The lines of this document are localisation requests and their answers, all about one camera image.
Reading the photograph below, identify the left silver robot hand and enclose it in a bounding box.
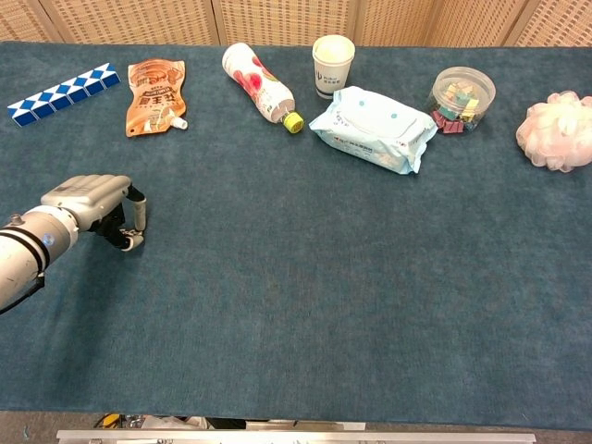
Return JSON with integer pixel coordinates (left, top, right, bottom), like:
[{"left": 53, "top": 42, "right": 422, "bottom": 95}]
[{"left": 40, "top": 174, "right": 150, "bottom": 253}]

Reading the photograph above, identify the blue white snake cube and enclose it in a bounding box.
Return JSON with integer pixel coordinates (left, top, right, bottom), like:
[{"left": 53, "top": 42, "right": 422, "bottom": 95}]
[{"left": 6, "top": 62, "right": 122, "bottom": 128}]

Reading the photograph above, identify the orange spouted drink pouch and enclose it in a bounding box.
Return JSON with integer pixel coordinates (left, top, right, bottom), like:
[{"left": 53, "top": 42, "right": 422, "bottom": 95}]
[{"left": 125, "top": 59, "right": 190, "bottom": 139}]

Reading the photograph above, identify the plastic bottle with yellow cap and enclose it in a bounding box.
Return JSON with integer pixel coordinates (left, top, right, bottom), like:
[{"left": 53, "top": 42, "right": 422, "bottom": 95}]
[{"left": 221, "top": 42, "right": 306, "bottom": 135}]

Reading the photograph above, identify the woven rattan folding screen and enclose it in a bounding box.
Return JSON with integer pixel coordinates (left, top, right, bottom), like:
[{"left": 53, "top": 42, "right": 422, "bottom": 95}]
[{"left": 0, "top": 0, "right": 592, "bottom": 48}]

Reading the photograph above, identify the white paper cup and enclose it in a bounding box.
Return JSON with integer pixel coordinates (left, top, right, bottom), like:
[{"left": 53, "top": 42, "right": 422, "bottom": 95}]
[{"left": 312, "top": 34, "right": 357, "bottom": 100}]

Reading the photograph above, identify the light blue wet wipes pack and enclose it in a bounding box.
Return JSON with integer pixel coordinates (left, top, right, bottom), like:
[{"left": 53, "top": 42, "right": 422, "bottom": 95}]
[{"left": 308, "top": 85, "right": 439, "bottom": 176}]

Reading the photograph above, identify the clear jar of binder clips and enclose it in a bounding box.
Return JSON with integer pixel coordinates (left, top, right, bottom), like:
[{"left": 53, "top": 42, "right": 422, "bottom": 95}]
[{"left": 427, "top": 67, "right": 497, "bottom": 135}]

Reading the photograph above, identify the pink mesh bath pouf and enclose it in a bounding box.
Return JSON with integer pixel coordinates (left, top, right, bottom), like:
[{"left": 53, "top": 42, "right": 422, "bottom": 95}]
[{"left": 515, "top": 91, "right": 592, "bottom": 173}]

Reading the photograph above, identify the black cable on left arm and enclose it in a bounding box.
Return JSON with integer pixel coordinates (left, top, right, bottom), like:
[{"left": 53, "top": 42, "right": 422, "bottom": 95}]
[{"left": 0, "top": 271, "right": 47, "bottom": 316}]

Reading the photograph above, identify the aluminium profile rail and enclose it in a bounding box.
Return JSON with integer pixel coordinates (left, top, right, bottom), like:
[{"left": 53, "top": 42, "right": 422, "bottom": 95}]
[{"left": 55, "top": 429, "right": 537, "bottom": 444}]

